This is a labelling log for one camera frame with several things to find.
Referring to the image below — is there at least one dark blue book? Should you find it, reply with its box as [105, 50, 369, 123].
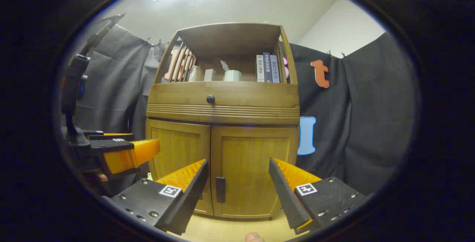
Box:
[263, 52, 272, 83]

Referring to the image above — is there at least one wooden drawer with black knob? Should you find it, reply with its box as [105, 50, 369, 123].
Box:
[147, 82, 300, 125]

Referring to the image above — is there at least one white cup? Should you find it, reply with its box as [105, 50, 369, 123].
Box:
[220, 60, 242, 82]

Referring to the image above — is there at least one light blue book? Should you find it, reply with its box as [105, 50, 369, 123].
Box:
[270, 55, 281, 83]

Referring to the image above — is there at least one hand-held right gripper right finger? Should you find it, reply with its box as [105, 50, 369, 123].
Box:
[269, 157, 368, 235]

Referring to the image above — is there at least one wooden double-door shoe cabinet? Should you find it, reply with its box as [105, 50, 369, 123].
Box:
[145, 22, 300, 220]

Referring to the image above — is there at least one black backdrop cloth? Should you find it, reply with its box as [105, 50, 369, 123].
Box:
[72, 23, 417, 198]

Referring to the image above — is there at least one wooden shoe cabinet door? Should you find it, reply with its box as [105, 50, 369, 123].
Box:
[145, 119, 214, 216]
[210, 125, 299, 219]

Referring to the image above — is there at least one white book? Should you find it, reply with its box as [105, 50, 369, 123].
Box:
[256, 55, 265, 82]

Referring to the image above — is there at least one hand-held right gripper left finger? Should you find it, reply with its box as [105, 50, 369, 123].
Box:
[111, 159, 209, 236]

